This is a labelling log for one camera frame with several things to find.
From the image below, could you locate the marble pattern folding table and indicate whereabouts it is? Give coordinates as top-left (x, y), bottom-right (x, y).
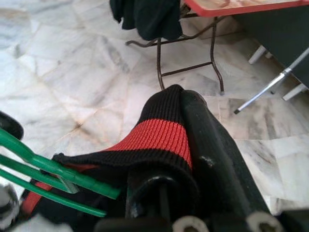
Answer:
top-left (125, 0), bottom-right (309, 94)

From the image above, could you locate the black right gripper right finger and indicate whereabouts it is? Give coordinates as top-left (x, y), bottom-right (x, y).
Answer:
top-left (181, 89), bottom-right (271, 218)

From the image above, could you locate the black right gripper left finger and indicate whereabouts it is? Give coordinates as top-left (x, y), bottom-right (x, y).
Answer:
top-left (125, 174), bottom-right (174, 219)

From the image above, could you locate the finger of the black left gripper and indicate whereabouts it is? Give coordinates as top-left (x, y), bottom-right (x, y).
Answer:
top-left (0, 111), bottom-right (25, 141)

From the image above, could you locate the black television cabinet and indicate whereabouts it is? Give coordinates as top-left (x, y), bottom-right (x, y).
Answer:
top-left (231, 4), bottom-right (309, 102)

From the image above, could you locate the black shirt red striped collar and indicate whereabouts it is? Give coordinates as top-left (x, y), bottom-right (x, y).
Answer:
top-left (19, 84), bottom-right (201, 232)

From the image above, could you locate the green plastic hanger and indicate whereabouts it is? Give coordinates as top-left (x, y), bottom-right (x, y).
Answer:
top-left (0, 127), bottom-right (121, 218)

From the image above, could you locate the silver metal clothes rack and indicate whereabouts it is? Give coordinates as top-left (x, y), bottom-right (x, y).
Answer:
top-left (233, 47), bottom-right (309, 115)

